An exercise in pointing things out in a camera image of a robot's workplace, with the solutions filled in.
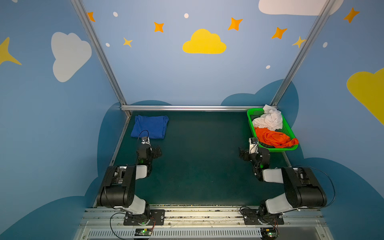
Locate blue panda print t-shirt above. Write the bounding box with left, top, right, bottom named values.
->
left=131, top=115, right=169, bottom=139

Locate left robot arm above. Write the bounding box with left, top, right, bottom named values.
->
left=97, top=144, right=162, bottom=220

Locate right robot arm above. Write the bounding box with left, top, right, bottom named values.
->
left=239, top=146, right=328, bottom=217

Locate orange t-shirt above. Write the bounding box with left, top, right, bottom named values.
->
left=255, top=128, right=299, bottom=149

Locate green plastic basket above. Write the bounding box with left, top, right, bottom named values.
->
left=247, top=108, right=298, bottom=153

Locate white t-shirt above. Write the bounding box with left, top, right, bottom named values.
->
left=252, top=105, right=283, bottom=131

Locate right controller board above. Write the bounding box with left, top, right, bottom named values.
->
left=261, top=228, right=279, bottom=240

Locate controller board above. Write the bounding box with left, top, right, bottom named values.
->
left=134, top=229, right=153, bottom=237
left=261, top=228, right=279, bottom=240

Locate left controller board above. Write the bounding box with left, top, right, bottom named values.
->
left=134, top=229, right=153, bottom=237

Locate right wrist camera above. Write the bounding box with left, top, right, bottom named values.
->
left=249, top=138, right=259, bottom=154

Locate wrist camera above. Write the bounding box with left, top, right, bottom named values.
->
left=141, top=136, right=151, bottom=147
left=249, top=138, right=259, bottom=154

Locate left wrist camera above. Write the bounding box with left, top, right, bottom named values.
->
left=141, top=136, right=151, bottom=147

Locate rear aluminium frame bar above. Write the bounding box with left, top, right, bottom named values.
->
left=121, top=105, right=264, bottom=112

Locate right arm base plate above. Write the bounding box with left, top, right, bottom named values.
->
left=240, top=208, right=284, bottom=226

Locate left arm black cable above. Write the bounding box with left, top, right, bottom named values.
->
left=109, top=211, right=130, bottom=240

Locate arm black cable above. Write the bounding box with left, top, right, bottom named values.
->
left=109, top=211, right=130, bottom=240
left=308, top=166, right=336, bottom=209

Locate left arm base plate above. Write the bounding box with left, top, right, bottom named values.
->
left=123, top=210, right=165, bottom=226

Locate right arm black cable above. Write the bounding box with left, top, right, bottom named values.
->
left=308, top=166, right=336, bottom=209

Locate aluminium mounting rail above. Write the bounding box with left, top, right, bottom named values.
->
left=74, top=205, right=334, bottom=240

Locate right aluminium frame post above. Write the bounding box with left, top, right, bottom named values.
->
left=270, top=0, right=336, bottom=107

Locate aluminium frame post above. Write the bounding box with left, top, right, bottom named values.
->
left=71, top=0, right=127, bottom=107
left=270, top=0, right=336, bottom=107

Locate left aluminium frame post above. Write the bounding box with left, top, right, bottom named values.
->
left=71, top=0, right=127, bottom=107

